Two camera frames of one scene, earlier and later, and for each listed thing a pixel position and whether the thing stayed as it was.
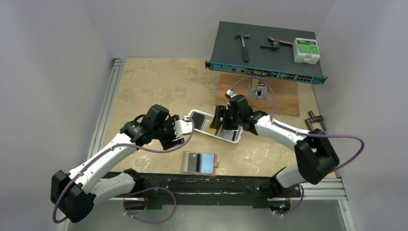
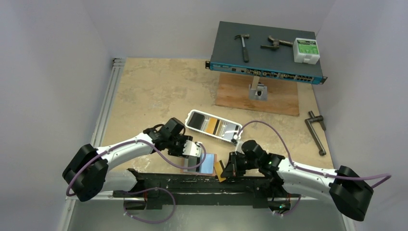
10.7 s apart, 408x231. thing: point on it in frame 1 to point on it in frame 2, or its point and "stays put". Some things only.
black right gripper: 225,118 to 235,163
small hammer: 245,51 stays put
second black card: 198,120 stays put
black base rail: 188,188 stays put
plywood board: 282,96 stays put
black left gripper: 171,122 to 179,152
